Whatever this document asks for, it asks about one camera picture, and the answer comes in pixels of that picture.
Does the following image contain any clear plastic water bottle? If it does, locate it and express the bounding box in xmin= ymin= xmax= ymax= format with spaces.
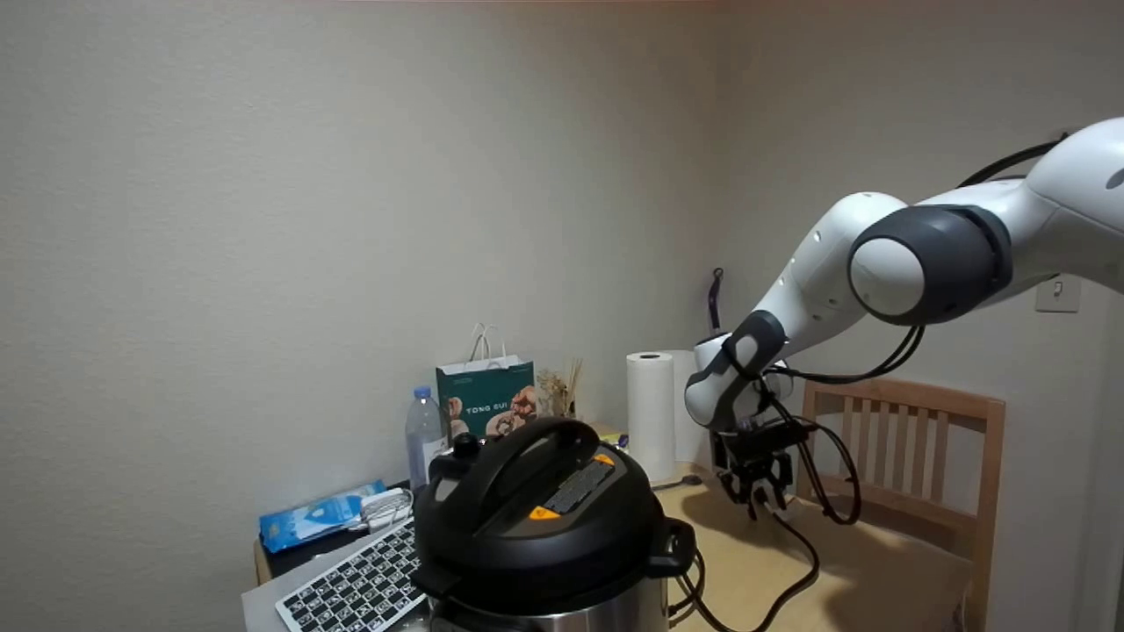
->
xmin=401 ymin=381 xmax=452 ymax=498

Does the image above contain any white paper towel roll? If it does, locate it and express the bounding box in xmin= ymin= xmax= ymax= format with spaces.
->
xmin=623 ymin=345 xmax=713 ymax=492

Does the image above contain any black rice cooker power cable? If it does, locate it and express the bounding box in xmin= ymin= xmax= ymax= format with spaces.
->
xmin=663 ymin=498 xmax=824 ymax=632

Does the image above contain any black lid steel rice cooker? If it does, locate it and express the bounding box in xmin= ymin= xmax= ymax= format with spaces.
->
xmin=408 ymin=413 xmax=701 ymax=632

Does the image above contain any blue tissue pack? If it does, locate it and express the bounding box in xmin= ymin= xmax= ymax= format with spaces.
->
xmin=254 ymin=477 xmax=397 ymax=557

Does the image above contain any green paper gift bag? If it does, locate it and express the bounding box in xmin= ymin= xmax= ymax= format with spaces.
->
xmin=433 ymin=325 xmax=542 ymax=450

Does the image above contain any white wall switch plate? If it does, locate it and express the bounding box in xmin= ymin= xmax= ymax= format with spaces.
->
xmin=1032 ymin=277 xmax=1087 ymax=316

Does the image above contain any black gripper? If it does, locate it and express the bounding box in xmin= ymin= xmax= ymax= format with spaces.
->
xmin=706 ymin=420 xmax=816 ymax=520

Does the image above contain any wooden slat chair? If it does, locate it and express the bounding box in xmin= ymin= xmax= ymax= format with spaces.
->
xmin=796 ymin=373 xmax=1013 ymax=632

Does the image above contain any small white box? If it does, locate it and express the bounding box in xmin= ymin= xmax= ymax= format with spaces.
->
xmin=358 ymin=484 xmax=413 ymax=529

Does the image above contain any white black key keyboard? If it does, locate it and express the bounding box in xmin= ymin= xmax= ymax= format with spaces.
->
xmin=269 ymin=514 xmax=433 ymax=632

